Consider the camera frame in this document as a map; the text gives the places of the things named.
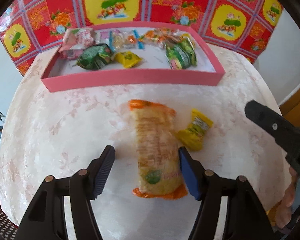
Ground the long orange cracker pack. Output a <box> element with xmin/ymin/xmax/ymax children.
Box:
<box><xmin>129</xmin><ymin>99</ymin><xmax>187</xmax><ymax>200</ymax></box>

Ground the orange cartoon snack packet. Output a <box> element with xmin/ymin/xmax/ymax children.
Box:
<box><xmin>139</xmin><ymin>28</ymin><xmax>188</xmax><ymax>48</ymax></box>

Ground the small yellow snack packet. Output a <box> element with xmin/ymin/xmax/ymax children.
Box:
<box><xmin>114</xmin><ymin>51</ymin><xmax>142</xmax><ymax>69</ymax></box>

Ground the pink white drink pouch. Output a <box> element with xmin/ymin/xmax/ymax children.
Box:
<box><xmin>58</xmin><ymin>28</ymin><xmax>101</xmax><ymax>60</ymax></box>

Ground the clear blue-edged snack bag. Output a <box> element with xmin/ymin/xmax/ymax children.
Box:
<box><xmin>109</xmin><ymin>29</ymin><xmax>145</xmax><ymax>52</ymax></box>

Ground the person's right hand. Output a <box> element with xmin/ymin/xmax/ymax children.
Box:
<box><xmin>275</xmin><ymin>167</ymin><xmax>298</xmax><ymax>229</ymax></box>

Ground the yellow green candy packet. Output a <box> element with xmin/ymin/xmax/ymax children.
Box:
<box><xmin>176</xmin><ymin>108</ymin><xmax>213</xmax><ymax>152</ymax></box>

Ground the pink shallow box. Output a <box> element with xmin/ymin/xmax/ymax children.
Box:
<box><xmin>41</xmin><ymin>22</ymin><xmax>225</xmax><ymax>92</ymax></box>

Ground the green striped snack packet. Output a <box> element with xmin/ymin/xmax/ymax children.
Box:
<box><xmin>165</xmin><ymin>36</ymin><xmax>197</xmax><ymax>70</ymax></box>

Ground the wooden door frame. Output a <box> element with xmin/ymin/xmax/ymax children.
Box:
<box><xmin>280</xmin><ymin>84</ymin><xmax>300</xmax><ymax>127</ymax></box>

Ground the red floral wall cloth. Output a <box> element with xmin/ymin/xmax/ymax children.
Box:
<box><xmin>0</xmin><ymin>0</ymin><xmax>283</xmax><ymax>74</ymax></box>

